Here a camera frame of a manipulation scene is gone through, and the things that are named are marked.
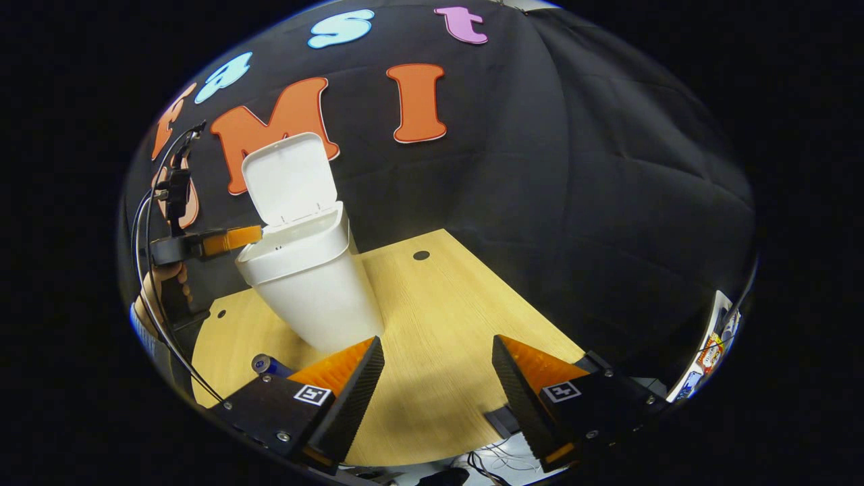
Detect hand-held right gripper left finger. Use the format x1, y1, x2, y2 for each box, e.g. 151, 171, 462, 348
208, 336, 387, 479

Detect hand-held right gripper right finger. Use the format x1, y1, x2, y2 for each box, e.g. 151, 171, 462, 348
491, 334, 672, 475

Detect blue pop can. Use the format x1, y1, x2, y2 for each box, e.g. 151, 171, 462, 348
251, 352, 296, 379

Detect white desktop garbage bin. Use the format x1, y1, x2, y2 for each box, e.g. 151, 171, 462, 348
234, 132, 387, 356

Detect wooden desktop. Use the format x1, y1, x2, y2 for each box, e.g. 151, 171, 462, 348
191, 228, 587, 468

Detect dark object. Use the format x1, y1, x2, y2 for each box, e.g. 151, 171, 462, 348
415, 467, 471, 486

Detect pile of colourful items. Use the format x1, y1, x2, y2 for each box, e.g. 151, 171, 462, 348
665, 289, 743, 404

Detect black backdrop cloth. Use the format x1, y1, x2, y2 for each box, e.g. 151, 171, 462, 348
120, 0, 757, 385

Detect small black bracket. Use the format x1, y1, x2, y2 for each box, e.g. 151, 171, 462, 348
485, 405, 522, 437

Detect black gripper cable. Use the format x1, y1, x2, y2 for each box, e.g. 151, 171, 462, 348
132, 128, 227, 404

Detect black floor cables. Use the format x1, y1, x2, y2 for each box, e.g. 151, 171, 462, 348
466, 437, 541, 486

